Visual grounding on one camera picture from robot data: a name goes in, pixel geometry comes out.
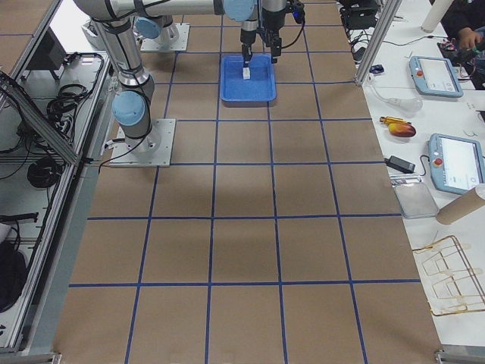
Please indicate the blue small box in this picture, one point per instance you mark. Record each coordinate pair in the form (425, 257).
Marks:
(376, 69)

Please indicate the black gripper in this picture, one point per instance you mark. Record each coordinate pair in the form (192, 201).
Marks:
(271, 22)
(248, 37)

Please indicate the black power adapter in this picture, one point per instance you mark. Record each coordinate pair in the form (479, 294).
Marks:
(400, 164)

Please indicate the gold wire rack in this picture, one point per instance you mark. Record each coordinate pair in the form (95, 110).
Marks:
(451, 283)

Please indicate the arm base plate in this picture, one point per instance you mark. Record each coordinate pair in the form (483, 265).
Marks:
(173, 38)
(155, 149)

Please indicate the cardboard tube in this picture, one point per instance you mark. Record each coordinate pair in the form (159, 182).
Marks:
(464, 205)

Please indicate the teach pendant far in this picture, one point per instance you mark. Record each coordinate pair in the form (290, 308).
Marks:
(435, 77)

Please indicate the blue plastic tray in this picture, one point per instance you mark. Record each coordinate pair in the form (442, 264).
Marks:
(260, 87)

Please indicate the aluminium frame post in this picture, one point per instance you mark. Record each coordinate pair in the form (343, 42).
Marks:
(386, 18)

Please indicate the red yellow mango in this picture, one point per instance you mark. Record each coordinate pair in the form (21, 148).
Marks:
(403, 130)

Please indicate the person hand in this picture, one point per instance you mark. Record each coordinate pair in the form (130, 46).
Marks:
(468, 38)

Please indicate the teach pendant near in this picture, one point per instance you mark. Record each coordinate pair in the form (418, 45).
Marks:
(456, 164)

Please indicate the teach pendant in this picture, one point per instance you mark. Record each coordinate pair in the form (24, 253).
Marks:
(456, 164)
(435, 77)

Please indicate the metal tray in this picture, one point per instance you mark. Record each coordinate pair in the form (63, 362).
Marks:
(416, 201)

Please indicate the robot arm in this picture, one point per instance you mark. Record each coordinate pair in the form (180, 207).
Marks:
(116, 30)
(242, 11)

